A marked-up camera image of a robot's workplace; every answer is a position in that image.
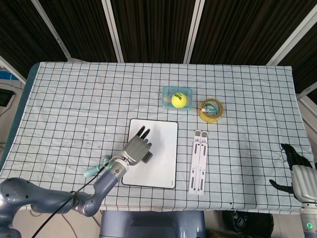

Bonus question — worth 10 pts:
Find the white screen frame post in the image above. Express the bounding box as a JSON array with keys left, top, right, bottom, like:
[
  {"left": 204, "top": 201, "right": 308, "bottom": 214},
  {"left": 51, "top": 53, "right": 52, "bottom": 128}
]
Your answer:
[
  {"left": 183, "top": 0, "right": 206, "bottom": 64},
  {"left": 101, "top": 0, "right": 124, "bottom": 63},
  {"left": 266, "top": 9, "right": 317, "bottom": 65},
  {"left": 31, "top": 0, "right": 73, "bottom": 60}
]

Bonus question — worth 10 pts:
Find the dark grey board eraser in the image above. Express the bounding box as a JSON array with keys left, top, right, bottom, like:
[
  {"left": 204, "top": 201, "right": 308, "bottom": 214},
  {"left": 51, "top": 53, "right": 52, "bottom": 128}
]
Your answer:
[{"left": 141, "top": 151, "right": 154, "bottom": 164}]

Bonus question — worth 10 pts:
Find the clear teal plastic container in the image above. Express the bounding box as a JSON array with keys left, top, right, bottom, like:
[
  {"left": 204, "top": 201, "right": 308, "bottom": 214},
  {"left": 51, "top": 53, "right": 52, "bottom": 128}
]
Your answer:
[{"left": 161, "top": 85, "right": 193, "bottom": 110}]

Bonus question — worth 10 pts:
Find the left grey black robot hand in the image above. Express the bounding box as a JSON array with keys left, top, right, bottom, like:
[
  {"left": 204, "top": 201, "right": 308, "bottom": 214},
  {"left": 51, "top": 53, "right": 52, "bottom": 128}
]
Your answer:
[{"left": 121, "top": 125, "right": 153, "bottom": 166}]

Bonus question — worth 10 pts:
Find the white whiteboard with black rim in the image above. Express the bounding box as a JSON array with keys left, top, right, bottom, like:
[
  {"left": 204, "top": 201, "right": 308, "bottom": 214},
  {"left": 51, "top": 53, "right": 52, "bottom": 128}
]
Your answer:
[{"left": 121, "top": 118, "right": 179, "bottom": 189}]

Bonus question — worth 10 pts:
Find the black-checked pale blue tablecloth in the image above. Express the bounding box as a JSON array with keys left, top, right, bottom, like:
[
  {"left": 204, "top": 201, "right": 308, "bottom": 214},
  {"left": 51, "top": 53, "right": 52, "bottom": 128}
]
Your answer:
[{"left": 0, "top": 61, "right": 316, "bottom": 213}]

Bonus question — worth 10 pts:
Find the yellow packing tape roll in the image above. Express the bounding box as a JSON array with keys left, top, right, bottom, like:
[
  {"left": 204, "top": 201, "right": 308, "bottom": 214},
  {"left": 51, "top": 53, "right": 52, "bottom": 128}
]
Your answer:
[{"left": 198, "top": 98, "right": 224, "bottom": 123}]

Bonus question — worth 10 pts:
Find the blue table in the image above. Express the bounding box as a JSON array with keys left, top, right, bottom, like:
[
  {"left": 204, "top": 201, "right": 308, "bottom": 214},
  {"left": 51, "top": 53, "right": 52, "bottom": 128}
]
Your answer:
[{"left": 0, "top": 61, "right": 41, "bottom": 169}]

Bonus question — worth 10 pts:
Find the small white glue tube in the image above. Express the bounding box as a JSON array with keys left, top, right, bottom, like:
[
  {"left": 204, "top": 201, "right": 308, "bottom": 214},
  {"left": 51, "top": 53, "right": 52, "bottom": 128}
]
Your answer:
[{"left": 201, "top": 105, "right": 218, "bottom": 114}]

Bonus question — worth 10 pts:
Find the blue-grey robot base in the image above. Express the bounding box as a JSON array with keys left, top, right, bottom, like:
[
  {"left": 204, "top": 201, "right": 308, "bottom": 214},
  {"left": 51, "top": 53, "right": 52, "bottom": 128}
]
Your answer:
[{"left": 99, "top": 210, "right": 206, "bottom": 238}]

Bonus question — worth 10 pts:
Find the black device beside table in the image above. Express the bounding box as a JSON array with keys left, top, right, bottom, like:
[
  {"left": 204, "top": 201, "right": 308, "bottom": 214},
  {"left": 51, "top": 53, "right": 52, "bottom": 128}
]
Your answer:
[{"left": 0, "top": 89, "right": 15, "bottom": 108}]

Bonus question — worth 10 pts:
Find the white folding laptop stand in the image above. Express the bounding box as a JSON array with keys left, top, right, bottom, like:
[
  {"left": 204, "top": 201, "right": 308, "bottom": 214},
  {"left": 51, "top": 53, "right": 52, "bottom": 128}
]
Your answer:
[{"left": 188, "top": 130, "right": 209, "bottom": 195}]

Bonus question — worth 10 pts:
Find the yellow tennis ball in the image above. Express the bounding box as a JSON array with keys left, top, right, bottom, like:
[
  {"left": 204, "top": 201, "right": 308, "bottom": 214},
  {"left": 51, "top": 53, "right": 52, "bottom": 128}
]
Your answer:
[{"left": 171, "top": 92, "right": 187, "bottom": 109}]

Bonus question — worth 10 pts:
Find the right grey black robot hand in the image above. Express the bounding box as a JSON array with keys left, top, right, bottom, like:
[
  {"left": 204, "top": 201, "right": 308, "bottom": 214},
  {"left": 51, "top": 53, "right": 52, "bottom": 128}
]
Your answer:
[{"left": 269, "top": 143, "right": 317, "bottom": 204}]

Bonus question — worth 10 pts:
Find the teal toy hammer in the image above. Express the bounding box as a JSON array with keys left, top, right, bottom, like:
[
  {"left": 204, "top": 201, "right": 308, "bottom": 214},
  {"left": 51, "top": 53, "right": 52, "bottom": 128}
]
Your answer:
[{"left": 83, "top": 155, "right": 111, "bottom": 178}]

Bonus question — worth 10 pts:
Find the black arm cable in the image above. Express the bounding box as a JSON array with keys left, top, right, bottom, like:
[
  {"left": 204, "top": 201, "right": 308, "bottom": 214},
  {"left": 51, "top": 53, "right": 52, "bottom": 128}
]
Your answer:
[{"left": 32, "top": 161, "right": 110, "bottom": 238}]

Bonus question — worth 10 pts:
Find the black bag under table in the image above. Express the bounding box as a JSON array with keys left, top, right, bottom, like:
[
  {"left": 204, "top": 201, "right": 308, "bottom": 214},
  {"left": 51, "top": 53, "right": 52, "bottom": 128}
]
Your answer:
[{"left": 221, "top": 210, "right": 274, "bottom": 238}]

